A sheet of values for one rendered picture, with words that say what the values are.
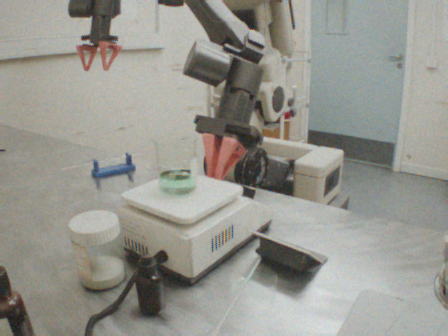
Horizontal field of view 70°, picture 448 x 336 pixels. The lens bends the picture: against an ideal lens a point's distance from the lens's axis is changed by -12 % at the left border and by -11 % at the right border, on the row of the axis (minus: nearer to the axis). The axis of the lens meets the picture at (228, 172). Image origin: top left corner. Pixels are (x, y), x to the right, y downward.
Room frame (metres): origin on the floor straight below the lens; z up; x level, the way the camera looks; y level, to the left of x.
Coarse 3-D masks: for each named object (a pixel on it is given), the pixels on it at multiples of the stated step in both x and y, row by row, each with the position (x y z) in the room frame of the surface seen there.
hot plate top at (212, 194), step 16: (128, 192) 0.42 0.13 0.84; (144, 192) 0.42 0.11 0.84; (208, 192) 0.43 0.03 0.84; (224, 192) 0.43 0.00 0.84; (240, 192) 0.43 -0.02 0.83; (144, 208) 0.39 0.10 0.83; (160, 208) 0.38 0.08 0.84; (176, 208) 0.38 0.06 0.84; (192, 208) 0.38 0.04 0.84; (208, 208) 0.38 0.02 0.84
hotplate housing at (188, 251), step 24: (120, 216) 0.41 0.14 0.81; (144, 216) 0.39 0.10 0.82; (216, 216) 0.39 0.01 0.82; (240, 216) 0.43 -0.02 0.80; (264, 216) 0.48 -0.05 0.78; (144, 240) 0.38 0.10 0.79; (168, 240) 0.36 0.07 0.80; (192, 240) 0.35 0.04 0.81; (216, 240) 0.38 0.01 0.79; (240, 240) 0.43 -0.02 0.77; (168, 264) 0.36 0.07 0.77; (192, 264) 0.35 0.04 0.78; (216, 264) 0.39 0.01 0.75
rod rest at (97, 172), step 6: (96, 162) 0.72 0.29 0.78; (96, 168) 0.72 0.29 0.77; (102, 168) 0.75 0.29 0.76; (108, 168) 0.75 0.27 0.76; (114, 168) 0.75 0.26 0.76; (120, 168) 0.75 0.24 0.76; (126, 168) 0.76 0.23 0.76; (132, 168) 0.77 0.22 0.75; (96, 174) 0.72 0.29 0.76; (102, 174) 0.73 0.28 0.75; (108, 174) 0.73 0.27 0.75
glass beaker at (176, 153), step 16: (160, 144) 0.41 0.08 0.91; (176, 144) 0.41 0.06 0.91; (192, 144) 0.42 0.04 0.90; (160, 160) 0.41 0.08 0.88; (176, 160) 0.41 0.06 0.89; (192, 160) 0.42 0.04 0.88; (160, 176) 0.42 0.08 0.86; (176, 176) 0.41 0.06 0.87; (192, 176) 0.42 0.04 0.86; (160, 192) 0.42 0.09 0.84; (176, 192) 0.41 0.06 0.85; (192, 192) 0.42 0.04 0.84
